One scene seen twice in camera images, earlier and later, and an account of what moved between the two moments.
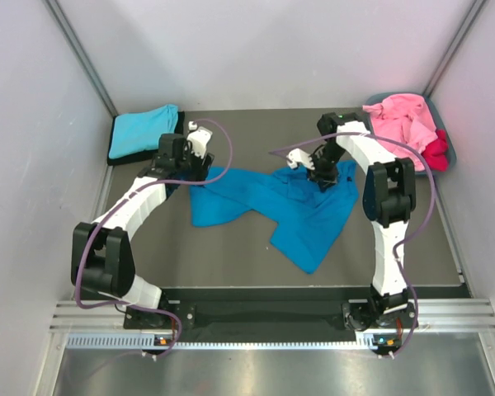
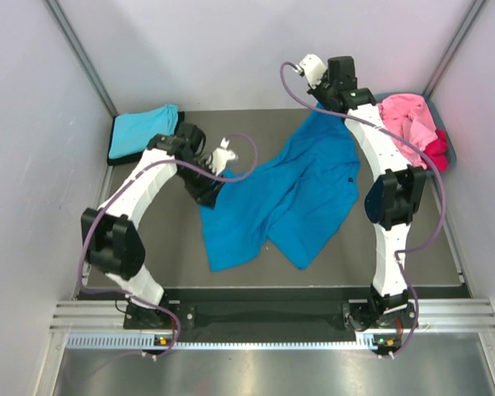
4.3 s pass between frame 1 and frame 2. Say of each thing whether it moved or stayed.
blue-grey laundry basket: stayed
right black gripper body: moved
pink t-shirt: stayed
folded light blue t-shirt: stayed
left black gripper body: moved
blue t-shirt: moved
